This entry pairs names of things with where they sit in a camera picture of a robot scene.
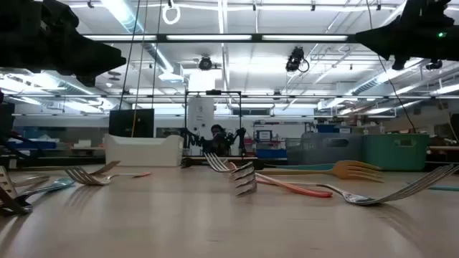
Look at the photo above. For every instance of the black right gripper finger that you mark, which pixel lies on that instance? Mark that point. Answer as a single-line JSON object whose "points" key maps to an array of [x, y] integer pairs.
{"points": [[380, 46], [380, 32]]}

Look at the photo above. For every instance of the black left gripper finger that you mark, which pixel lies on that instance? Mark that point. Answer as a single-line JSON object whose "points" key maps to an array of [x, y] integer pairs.
{"points": [[100, 50], [100, 66]]}

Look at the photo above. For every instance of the black background robot arm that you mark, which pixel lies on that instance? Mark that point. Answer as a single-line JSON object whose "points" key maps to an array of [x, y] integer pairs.
{"points": [[190, 139], [241, 138]]}

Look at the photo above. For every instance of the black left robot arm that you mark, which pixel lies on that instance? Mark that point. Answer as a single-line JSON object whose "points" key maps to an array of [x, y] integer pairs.
{"points": [[18, 39]]}

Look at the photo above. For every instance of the black monitor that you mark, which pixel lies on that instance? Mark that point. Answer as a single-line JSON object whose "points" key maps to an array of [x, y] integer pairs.
{"points": [[122, 123]]}

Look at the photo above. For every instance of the black overhead rig bar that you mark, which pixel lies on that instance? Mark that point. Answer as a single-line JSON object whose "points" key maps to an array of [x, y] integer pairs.
{"points": [[161, 37]]}

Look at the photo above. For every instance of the white boxes stack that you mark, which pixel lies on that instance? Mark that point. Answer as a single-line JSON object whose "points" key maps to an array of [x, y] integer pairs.
{"points": [[82, 144]]}

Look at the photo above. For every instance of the blue storage bin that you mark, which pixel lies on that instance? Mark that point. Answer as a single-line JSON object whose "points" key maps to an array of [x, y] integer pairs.
{"points": [[32, 144], [270, 153]]}

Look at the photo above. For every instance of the white plastic bin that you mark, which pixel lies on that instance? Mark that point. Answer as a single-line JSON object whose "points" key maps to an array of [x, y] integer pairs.
{"points": [[143, 152]]}

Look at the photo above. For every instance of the blue box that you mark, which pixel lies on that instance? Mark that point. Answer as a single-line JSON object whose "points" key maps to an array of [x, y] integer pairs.
{"points": [[327, 129]]}

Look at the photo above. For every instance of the round black ceiling fixture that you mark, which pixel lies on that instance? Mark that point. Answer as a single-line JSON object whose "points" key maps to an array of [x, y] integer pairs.
{"points": [[205, 63]]}

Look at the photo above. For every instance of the white panel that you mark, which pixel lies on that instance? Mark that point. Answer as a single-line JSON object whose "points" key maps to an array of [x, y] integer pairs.
{"points": [[200, 114]]}

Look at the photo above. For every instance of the teal plastic bin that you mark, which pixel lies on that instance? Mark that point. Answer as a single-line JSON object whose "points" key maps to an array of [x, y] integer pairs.
{"points": [[394, 157]]}

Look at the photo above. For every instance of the wooden background table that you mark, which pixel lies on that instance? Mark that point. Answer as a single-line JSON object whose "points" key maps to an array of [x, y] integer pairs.
{"points": [[444, 147]]}

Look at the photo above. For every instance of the grey translucent plastic bin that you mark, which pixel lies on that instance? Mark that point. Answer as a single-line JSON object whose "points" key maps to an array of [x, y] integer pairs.
{"points": [[322, 154]]}

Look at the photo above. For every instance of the silver metal fork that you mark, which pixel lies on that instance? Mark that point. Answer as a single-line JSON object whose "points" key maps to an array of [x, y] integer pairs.
{"points": [[34, 180]]}

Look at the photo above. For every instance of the person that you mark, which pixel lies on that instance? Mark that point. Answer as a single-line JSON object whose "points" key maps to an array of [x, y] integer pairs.
{"points": [[217, 130]]}

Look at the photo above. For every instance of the small framed screen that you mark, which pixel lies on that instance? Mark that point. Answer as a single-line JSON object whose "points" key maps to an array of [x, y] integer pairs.
{"points": [[264, 135]]}

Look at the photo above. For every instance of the black ceiling camera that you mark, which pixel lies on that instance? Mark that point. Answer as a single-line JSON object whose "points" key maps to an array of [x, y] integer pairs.
{"points": [[434, 65]]}

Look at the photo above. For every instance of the black overhead camera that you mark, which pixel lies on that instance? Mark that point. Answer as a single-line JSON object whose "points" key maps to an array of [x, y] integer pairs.
{"points": [[294, 59]]}

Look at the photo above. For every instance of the black background rig frame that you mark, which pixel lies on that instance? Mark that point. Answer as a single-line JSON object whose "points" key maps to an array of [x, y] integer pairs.
{"points": [[213, 92]]}

